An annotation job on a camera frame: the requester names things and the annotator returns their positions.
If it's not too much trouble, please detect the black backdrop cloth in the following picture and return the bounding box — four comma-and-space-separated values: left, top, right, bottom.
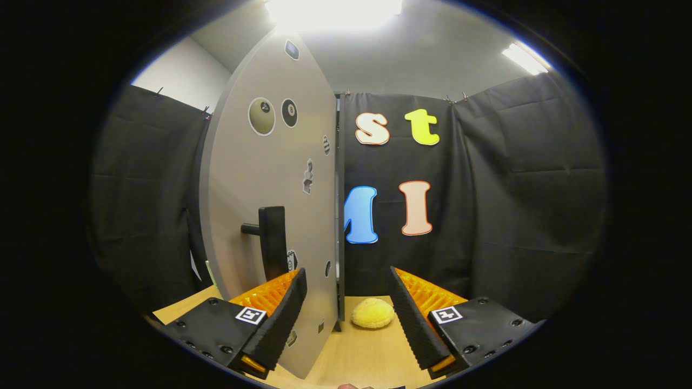
89, 70, 606, 325

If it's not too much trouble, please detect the yellow plush toy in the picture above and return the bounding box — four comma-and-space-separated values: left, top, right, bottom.
351, 298, 395, 329

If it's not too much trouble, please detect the ceiling light panel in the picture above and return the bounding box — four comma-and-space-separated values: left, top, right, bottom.
265, 0, 403, 30

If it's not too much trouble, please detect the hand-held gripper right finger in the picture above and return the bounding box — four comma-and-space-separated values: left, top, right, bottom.
389, 266, 544, 380

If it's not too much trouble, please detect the dark grey shoe cabinet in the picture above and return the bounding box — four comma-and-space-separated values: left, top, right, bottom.
334, 92, 348, 333

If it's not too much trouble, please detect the ceiling tube light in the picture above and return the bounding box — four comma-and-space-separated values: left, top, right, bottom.
502, 42, 552, 75

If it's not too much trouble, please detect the grey shoe cabinet door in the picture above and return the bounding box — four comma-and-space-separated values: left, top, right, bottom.
199, 27, 340, 380

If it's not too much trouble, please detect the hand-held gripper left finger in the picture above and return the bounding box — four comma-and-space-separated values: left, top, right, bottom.
161, 267, 308, 379

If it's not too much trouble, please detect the black door handle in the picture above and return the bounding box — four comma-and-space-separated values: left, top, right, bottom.
241, 206, 289, 281

